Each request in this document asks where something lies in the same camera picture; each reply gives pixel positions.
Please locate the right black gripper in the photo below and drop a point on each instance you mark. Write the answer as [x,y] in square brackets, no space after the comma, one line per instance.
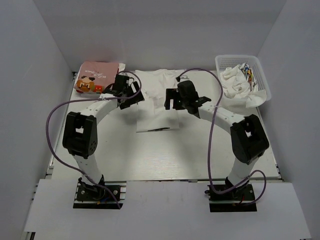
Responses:
[173,94]

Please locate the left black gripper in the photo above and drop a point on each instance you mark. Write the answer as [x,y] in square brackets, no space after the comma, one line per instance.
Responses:
[138,98]

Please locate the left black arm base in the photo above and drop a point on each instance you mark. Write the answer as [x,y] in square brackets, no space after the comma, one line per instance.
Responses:
[86,199]

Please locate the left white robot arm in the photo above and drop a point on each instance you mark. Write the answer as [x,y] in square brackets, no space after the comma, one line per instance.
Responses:
[80,136]

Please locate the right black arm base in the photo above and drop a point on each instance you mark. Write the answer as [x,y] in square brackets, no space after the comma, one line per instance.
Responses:
[232,202]

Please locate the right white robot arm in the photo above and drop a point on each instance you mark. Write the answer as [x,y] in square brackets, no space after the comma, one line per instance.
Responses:
[248,138]

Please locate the pink folded t shirt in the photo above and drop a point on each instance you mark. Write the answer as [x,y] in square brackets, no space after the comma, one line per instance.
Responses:
[93,76]

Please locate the white plastic basket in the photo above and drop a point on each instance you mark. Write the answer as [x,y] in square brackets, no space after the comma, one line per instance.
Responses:
[228,60]

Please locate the crumpled white shirt in basket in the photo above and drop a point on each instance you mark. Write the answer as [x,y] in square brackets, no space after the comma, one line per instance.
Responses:
[240,88]

